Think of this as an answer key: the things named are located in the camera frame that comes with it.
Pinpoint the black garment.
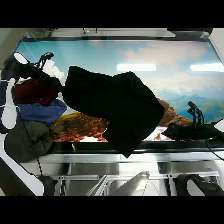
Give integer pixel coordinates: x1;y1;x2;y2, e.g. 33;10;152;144
61;65;166;159

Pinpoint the blue garment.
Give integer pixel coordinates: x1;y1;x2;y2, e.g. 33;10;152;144
16;98;68;126

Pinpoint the olive green garment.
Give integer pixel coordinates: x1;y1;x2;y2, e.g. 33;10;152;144
4;120;60;163

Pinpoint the maroon garment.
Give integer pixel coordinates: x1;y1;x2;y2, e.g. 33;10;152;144
12;78;62;106

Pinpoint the black cable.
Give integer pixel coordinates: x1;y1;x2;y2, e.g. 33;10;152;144
204;138;224;162

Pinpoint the white garment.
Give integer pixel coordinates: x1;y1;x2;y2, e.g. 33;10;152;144
42;59;67;85

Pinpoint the silver frame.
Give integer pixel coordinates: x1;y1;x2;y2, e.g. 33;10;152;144
18;150;224;197

